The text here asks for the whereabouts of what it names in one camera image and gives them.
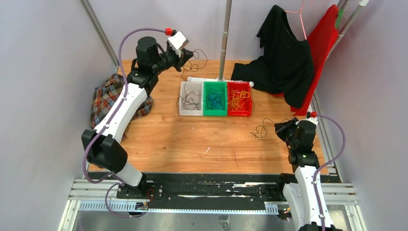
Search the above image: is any dark blue cable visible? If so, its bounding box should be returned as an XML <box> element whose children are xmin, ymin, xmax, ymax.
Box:
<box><xmin>208</xmin><ymin>88</ymin><xmax>225</xmax><ymax>104</ymax></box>

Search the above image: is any yellow cable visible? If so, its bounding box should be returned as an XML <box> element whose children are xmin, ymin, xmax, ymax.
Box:
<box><xmin>230</xmin><ymin>89</ymin><xmax>253</xmax><ymax>112</ymax></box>

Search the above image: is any light blue cable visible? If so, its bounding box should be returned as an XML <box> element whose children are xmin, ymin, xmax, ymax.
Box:
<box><xmin>207</xmin><ymin>92</ymin><xmax>225</xmax><ymax>110</ymax></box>

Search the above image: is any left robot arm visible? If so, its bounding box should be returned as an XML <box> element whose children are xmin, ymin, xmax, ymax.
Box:
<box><xmin>81</xmin><ymin>32</ymin><xmax>193</xmax><ymax>199</ymax></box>

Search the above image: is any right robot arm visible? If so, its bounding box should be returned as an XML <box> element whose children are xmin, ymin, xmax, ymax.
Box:
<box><xmin>274</xmin><ymin>117</ymin><xmax>337</xmax><ymax>231</ymax></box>

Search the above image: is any white stand base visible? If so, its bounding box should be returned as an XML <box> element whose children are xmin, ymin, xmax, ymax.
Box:
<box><xmin>187</xmin><ymin>77</ymin><xmax>244</xmax><ymax>82</ymax></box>

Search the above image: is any white plastic bin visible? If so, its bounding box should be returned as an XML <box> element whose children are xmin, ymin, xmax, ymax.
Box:
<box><xmin>178</xmin><ymin>81</ymin><xmax>204</xmax><ymax>116</ymax></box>

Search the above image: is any red plastic bin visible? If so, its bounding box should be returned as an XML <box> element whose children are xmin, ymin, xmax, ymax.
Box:
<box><xmin>227</xmin><ymin>82</ymin><xmax>253</xmax><ymax>117</ymax></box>

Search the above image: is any green plastic bin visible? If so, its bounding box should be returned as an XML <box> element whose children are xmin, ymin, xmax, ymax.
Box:
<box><xmin>203</xmin><ymin>82</ymin><xmax>228</xmax><ymax>116</ymax></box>

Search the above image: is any metal stand pole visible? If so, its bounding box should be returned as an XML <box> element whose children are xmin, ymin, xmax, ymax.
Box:
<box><xmin>217</xmin><ymin>0</ymin><xmax>232</xmax><ymax>81</ymax></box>

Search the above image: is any black t-shirt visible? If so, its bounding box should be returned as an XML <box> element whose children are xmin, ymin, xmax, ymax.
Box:
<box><xmin>231</xmin><ymin>5</ymin><xmax>314</xmax><ymax>109</ymax></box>

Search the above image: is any plaid flannel shirt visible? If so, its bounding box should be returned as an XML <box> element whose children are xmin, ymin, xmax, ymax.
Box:
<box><xmin>90</xmin><ymin>74</ymin><xmax>154</xmax><ymax>129</ymax></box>

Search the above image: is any red garment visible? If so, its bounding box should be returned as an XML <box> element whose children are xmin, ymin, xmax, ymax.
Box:
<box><xmin>290</xmin><ymin>5</ymin><xmax>338</xmax><ymax>116</ymax></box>

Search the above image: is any pink clothes hanger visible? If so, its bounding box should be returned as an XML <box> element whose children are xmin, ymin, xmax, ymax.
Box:
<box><xmin>284</xmin><ymin>0</ymin><xmax>307</xmax><ymax>40</ymax></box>

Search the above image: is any green clothes hanger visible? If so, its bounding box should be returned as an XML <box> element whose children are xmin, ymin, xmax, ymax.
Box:
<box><xmin>334</xmin><ymin>9</ymin><xmax>344</xmax><ymax>29</ymax></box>

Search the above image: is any white garment rack pole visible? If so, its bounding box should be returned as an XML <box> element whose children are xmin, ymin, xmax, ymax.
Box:
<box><xmin>326</xmin><ymin>0</ymin><xmax>370</xmax><ymax>59</ymax></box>

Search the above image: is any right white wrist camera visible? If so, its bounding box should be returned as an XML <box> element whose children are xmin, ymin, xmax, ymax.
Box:
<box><xmin>295</xmin><ymin>111</ymin><xmax>318</xmax><ymax>126</ymax></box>

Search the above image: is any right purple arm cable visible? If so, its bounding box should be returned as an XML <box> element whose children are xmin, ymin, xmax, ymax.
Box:
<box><xmin>307</xmin><ymin>111</ymin><xmax>347</xmax><ymax>231</ymax></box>

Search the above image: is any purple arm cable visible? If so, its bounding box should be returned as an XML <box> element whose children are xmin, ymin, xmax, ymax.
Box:
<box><xmin>307</xmin><ymin>111</ymin><xmax>347</xmax><ymax>231</ymax></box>
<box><xmin>82</xmin><ymin>27</ymin><xmax>173</xmax><ymax>219</ymax></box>

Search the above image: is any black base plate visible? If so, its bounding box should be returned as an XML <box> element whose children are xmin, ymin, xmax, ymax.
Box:
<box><xmin>116</xmin><ymin>173</ymin><xmax>286</xmax><ymax>210</ymax></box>

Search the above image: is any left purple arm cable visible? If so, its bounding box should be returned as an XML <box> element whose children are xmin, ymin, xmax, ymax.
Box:
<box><xmin>82</xmin><ymin>27</ymin><xmax>173</xmax><ymax>219</ymax></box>

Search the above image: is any aluminium frame rail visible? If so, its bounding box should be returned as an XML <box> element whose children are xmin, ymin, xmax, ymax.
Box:
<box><xmin>57</xmin><ymin>178</ymin><xmax>368</xmax><ymax>231</ymax></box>

